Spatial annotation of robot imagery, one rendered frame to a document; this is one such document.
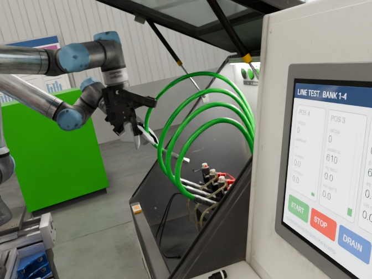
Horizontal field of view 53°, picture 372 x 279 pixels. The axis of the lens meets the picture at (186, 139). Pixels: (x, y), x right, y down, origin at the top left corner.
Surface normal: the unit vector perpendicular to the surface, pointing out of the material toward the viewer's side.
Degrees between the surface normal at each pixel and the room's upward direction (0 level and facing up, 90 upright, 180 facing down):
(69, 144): 90
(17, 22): 90
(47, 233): 90
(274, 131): 76
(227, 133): 90
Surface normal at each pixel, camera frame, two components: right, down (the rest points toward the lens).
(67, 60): -0.59, 0.30
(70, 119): 0.04, 0.23
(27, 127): 0.42, 0.14
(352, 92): -0.96, 0.00
